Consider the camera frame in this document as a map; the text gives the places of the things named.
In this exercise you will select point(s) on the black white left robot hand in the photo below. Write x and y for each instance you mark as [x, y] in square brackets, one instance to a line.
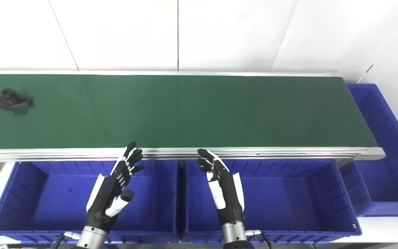
[107, 193]

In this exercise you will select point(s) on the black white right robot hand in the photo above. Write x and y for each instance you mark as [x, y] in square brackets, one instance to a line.
[228, 197]

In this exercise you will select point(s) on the thin white rod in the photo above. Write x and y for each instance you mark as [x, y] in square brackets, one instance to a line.
[365, 74]

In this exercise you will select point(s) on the black flanged machine part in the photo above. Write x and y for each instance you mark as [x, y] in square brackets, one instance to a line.
[12, 101]

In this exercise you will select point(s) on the blue plastic bin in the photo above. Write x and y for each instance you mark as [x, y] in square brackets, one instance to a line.
[385, 180]
[47, 200]
[288, 200]

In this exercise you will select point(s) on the green conveyor belt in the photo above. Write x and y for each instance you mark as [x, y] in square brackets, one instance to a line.
[185, 110]
[254, 153]

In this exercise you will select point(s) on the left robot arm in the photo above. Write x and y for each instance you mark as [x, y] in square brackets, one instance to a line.
[91, 238]

